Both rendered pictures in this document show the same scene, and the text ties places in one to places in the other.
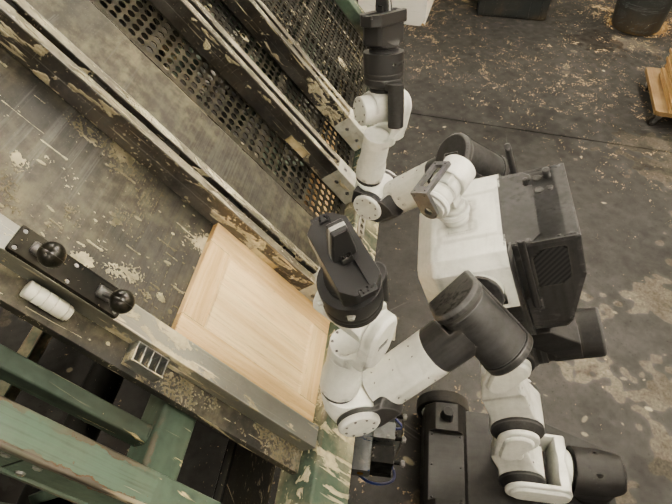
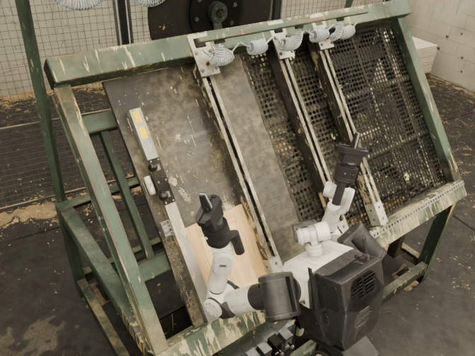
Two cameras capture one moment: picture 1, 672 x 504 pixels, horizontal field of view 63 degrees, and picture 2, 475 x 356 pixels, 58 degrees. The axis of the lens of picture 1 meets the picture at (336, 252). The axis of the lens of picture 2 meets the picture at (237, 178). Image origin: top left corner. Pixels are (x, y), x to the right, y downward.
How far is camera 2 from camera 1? 0.92 m
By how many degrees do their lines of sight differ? 35
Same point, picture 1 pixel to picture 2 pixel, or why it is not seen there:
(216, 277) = not seen: hidden behind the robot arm
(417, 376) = (240, 300)
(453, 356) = (254, 299)
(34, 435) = (112, 217)
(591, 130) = not seen: outside the picture
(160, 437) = (153, 260)
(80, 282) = (162, 185)
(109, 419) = (142, 240)
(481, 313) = (271, 285)
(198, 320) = (198, 232)
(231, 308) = not seen: hidden behind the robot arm
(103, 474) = (120, 246)
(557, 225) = (339, 277)
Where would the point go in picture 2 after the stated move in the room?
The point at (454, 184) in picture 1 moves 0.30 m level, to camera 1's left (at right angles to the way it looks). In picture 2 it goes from (313, 232) to (251, 193)
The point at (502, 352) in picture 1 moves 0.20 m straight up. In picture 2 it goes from (270, 309) to (275, 265)
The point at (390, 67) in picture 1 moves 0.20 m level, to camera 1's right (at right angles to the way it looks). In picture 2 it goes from (343, 174) to (388, 196)
